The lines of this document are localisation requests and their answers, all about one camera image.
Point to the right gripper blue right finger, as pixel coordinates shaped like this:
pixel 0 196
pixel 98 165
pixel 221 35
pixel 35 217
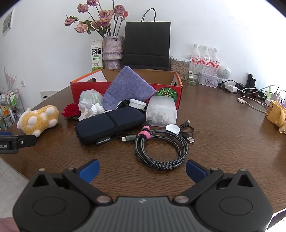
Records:
pixel 195 171

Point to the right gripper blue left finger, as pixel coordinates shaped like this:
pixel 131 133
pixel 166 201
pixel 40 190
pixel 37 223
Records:
pixel 89 170

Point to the yellow plush toy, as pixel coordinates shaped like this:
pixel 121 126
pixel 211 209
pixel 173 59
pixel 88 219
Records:
pixel 34 122

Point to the navy zip case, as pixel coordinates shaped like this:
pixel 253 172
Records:
pixel 99 129

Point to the white bottle cap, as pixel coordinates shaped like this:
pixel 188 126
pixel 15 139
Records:
pixel 173 128

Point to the red fabric rose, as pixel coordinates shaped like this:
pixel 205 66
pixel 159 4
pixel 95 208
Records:
pixel 71 111

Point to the translucent cotton swab box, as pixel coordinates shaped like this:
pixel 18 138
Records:
pixel 161 111

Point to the clear green pack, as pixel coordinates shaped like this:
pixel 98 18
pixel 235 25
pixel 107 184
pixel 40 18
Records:
pixel 91 96

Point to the person's left hand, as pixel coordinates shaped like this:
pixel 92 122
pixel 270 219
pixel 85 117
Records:
pixel 8 225

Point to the white power adapter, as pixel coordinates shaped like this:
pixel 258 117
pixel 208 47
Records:
pixel 231 88

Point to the white tin box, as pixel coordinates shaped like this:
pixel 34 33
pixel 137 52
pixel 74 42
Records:
pixel 208 80

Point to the red cardboard box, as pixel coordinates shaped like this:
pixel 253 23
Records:
pixel 166 83

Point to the purple cloth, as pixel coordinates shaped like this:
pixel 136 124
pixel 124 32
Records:
pixel 127 85

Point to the yellow mug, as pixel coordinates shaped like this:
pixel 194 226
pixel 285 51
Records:
pixel 276 113

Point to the empty glass cup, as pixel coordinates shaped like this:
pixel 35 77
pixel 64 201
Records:
pixel 193 75

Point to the white round speaker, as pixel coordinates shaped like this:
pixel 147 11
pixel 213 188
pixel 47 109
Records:
pixel 224 73

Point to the black upright device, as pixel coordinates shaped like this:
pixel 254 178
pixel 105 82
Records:
pixel 250 81

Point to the clear jar of seeds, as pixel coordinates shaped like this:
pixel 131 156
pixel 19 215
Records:
pixel 180 65

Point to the left water bottle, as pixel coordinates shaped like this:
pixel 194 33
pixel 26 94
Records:
pixel 195 59

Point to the water bottle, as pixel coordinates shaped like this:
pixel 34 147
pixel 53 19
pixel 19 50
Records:
pixel 195 59
pixel 215 62
pixel 205 60

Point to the right water bottle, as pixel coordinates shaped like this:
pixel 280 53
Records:
pixel 215 62

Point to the middle water bottle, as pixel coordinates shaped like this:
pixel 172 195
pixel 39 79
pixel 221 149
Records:
pixel 205 60

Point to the white milk carton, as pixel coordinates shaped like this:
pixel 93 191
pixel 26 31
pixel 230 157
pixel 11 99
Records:
pixel 96 55

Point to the purple ceramic vase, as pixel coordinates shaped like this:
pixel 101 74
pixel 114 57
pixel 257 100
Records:
pixel 112 54

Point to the black paper bag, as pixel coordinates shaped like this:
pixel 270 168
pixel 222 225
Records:
pixel 147 45

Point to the dried rose bouquet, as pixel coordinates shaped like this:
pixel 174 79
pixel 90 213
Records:
pixel 106 23

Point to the wire storage rack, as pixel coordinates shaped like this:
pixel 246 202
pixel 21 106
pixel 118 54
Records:
pixel 11 108

